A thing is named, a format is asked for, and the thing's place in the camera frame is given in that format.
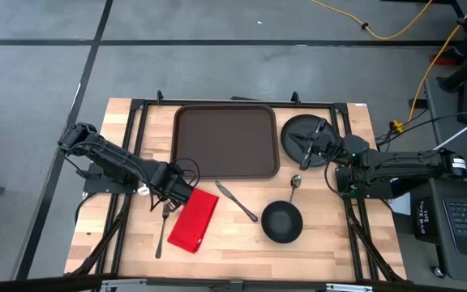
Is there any dark metal knife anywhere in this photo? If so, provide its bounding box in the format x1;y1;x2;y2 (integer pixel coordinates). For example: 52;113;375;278
215;180;259;223

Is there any black power cable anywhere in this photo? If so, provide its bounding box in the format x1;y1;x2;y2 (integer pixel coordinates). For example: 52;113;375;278
375;108;467;145

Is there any black round plate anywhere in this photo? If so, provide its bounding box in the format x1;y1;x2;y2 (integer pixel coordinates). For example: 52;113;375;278
281;114;342;169

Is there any dark metal fork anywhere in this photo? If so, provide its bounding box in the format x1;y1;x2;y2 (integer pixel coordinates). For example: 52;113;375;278
155;201;172;260

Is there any metal spoon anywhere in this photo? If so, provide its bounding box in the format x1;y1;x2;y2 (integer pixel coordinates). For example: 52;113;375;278
289;174;302;204

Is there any white paper sheet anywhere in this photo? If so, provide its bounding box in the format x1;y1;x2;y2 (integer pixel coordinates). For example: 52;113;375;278
389;193;412;217

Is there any black metal table frame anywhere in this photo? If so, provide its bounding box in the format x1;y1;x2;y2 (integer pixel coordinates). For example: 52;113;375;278
65;89;409;285

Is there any black camera rig bar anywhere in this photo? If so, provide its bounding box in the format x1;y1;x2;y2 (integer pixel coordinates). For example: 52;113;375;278
0;274;467;292

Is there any black round bowl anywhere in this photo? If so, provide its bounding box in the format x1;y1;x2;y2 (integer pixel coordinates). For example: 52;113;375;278
261;200;304;244

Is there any yellow cable with plug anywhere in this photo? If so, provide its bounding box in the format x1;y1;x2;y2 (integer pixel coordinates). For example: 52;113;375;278
391;0;467;135

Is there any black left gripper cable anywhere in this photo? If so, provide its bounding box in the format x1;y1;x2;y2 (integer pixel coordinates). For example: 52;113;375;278
168;157;202;188

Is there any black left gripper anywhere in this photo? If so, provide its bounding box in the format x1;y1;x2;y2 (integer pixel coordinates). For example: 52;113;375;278
152;161;197;212

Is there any black tote bag box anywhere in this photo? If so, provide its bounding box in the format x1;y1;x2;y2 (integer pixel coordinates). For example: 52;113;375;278
414;196;440;244

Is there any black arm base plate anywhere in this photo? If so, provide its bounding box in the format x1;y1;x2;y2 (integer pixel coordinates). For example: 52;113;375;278
82;161;139;195
336;165;395;200

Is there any white cable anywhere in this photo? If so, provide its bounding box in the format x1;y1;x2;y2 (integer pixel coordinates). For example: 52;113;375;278
431;120;467;152

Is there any yellow looped floor cable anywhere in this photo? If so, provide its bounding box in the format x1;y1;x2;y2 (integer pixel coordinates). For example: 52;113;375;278
309;0;435;41

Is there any red cloth napkin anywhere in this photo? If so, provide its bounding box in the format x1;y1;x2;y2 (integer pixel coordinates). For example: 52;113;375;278
167;188;220;254

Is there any person's shoe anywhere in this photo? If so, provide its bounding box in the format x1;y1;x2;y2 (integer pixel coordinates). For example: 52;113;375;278
428;50;461;67

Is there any dark brown plastic tray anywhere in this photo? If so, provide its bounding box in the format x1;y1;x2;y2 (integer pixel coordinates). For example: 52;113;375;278
171;104;281;180

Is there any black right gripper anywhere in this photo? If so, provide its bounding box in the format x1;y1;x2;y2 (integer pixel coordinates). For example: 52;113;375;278
289;118;342;170

